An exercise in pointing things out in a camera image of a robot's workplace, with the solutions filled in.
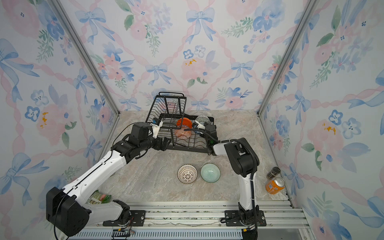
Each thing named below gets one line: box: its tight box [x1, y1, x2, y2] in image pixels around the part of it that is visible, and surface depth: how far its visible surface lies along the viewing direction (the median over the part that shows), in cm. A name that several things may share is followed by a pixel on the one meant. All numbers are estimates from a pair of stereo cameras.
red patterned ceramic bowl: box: [174, 124, 192, 140], surface depth 105 cm
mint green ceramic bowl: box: [200, 163, 221, 183], surface depth 88 cm
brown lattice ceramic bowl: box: [177, 164, 198, 184], surface depth 88 cm
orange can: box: [265, 177, 286, 195], surface depth 76 cm
